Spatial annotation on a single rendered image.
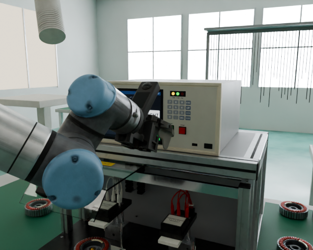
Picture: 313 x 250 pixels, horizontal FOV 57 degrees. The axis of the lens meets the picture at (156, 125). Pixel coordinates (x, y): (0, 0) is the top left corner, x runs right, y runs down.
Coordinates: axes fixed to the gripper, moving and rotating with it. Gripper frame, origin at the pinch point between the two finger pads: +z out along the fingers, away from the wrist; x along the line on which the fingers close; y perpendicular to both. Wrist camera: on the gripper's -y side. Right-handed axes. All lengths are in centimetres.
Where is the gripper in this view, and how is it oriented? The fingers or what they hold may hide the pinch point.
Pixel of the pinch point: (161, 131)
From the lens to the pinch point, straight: 79.8
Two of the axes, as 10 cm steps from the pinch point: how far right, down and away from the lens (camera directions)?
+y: -1.7, 9.6, -2.1
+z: 3.7, 2.6, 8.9
